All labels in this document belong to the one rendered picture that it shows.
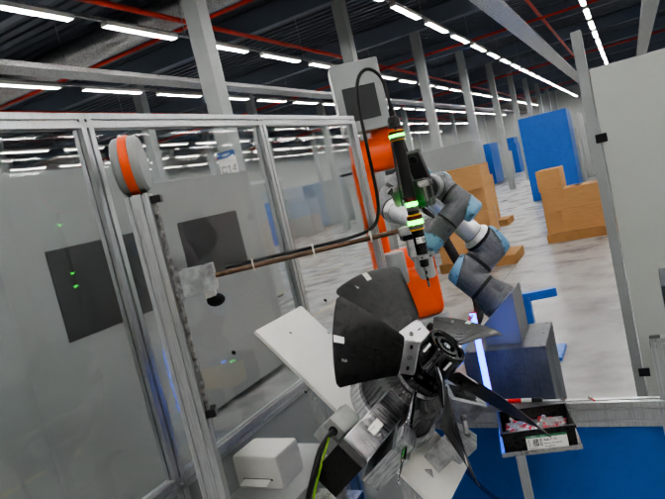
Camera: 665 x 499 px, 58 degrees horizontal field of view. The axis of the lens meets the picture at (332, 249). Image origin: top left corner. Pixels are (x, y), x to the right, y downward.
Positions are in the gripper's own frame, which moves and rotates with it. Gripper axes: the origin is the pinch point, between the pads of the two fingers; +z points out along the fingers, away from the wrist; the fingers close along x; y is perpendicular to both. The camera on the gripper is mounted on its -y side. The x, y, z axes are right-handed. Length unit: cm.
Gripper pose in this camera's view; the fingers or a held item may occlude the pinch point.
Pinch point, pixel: (403, 186)
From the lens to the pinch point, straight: 168.1
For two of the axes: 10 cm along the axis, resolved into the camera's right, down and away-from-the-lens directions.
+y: 2.2, 9.7, 1.0
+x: -8.6, 1.5, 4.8
